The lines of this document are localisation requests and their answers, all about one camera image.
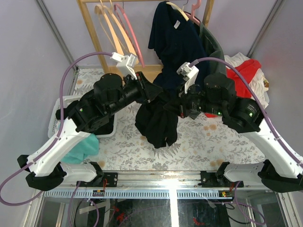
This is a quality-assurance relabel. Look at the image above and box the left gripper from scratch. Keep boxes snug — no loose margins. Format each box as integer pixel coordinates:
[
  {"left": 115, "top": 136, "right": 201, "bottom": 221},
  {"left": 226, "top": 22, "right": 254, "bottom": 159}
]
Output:
[{"left": 107, "top": 70, "right": 161, "bottom": 114}]

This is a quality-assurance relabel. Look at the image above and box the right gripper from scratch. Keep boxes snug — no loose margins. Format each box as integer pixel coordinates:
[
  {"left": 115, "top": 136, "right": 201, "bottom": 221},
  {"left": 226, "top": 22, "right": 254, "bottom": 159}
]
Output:
[{"left": 163, "top": 80, "right": 225, "bottom": 118}]

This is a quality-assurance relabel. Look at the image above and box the black t shirt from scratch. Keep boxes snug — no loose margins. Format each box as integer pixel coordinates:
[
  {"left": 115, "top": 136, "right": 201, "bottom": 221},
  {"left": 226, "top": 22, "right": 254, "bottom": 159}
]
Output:
[{"left": 135, "top": 91, "right": 178, "bottom": 148}]

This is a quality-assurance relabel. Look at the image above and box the pink hanger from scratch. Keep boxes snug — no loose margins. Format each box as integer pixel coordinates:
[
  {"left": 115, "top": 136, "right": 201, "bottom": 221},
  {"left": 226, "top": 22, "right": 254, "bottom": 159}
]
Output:
[
  {"left": 185, "top": 0, "right": 202, "bottom": 26},
  {"left": 114, "top": 3, "right": 145, "bottom": 68}
]

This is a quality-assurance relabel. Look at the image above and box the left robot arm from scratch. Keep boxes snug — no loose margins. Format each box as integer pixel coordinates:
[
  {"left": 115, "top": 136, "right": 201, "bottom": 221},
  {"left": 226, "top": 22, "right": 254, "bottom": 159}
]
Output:
[{"left": 17, "top": 72, "right": 162, "bottom": 192}]

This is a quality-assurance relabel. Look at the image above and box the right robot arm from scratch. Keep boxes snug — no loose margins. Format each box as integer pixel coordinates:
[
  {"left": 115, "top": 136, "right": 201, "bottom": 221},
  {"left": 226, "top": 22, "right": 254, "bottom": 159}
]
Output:
[{"left": 178, "top": 72, "right": 303, "bottom": 193}]

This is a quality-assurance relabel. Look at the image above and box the grey t shirt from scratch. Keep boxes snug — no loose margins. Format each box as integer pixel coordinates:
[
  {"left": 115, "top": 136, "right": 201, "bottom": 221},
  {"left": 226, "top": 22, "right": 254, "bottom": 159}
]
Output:
[{"left": 199, "top": 23, "right": 226, "bottom": 76}]

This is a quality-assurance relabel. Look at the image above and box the navy t shirt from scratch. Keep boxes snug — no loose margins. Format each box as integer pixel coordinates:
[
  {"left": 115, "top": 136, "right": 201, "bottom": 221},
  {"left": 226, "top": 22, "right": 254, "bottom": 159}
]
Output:
[{"left": 148, "top": 1, "right": 208, "bottom": 93}]

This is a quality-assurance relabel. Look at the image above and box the red t shirt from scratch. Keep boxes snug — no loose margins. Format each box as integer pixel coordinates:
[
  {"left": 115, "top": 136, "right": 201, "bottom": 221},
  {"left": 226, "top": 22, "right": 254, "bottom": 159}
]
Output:
[{"left": 205, "top": 59, "right": 262, "bottom": 119}]

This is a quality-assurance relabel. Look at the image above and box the pink hanger on rack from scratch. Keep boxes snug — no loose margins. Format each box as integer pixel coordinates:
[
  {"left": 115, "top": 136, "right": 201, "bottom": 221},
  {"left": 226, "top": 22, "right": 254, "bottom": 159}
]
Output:
[{"left": 185, "top": 0, "right": 202, "bottom": 26}]

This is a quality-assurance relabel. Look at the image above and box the wooden hanger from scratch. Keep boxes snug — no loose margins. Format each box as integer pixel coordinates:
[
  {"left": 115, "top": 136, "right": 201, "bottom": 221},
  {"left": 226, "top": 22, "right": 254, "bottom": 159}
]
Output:
[
  {"left": 94, "top": 0, "right": 125, "bottom": 55},
  {"left": 100, "top": 1, "right": 136, "bottom": 55}
]

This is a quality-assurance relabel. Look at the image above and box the wooden clothes rack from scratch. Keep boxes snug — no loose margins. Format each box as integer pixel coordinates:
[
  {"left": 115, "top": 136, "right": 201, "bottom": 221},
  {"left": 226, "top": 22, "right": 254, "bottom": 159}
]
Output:
[{"left": 76, "top": 0, "right": 215, "bottom": 95}]

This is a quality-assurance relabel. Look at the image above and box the floral table mat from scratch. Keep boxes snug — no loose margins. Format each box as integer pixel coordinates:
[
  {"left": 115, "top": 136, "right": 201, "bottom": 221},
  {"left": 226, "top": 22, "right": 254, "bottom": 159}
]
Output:
[{"left": 73, "top": 68, "right": 266, "bottom": 171}]

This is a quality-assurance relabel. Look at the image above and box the white garment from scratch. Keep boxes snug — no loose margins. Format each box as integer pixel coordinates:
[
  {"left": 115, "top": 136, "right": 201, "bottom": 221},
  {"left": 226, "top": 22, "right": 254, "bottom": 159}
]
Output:
[{"left": 224, "top": 52, "right": 269, "bottom": 108}]

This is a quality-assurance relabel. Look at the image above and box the teal cloth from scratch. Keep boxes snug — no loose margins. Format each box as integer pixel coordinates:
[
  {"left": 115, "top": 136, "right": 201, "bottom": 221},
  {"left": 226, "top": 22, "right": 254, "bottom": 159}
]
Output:
[{"left": 61, "top": 134, "right": 99, "bottom": 164}]

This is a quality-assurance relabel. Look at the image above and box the white plastic basket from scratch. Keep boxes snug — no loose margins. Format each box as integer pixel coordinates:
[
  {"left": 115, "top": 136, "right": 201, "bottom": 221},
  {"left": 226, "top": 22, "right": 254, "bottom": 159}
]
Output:
[{"left": 47, "top": 96, "right": 116, "bottom": 139}]

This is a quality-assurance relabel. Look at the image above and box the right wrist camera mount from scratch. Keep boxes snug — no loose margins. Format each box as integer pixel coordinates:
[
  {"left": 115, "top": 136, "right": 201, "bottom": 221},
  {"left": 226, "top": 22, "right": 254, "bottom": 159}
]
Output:
[{"left": 177, "top": 62, "right": 199, "bottom": 94}]

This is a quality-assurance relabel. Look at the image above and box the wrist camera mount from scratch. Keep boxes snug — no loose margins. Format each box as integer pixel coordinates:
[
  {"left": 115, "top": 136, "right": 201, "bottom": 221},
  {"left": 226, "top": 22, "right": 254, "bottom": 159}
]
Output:
[
  {"left": 110, "top": 52, "right": 138, "bottom": 80},
  {"left": 177, "top": 62, "right": 199, "bottom": 94}
]

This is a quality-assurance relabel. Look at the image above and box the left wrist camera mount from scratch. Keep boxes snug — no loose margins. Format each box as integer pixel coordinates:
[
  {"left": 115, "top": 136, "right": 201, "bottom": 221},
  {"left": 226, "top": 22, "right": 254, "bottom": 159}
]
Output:
[{"left": 110, "top": 52, "right": 138, "bottom": 80}]

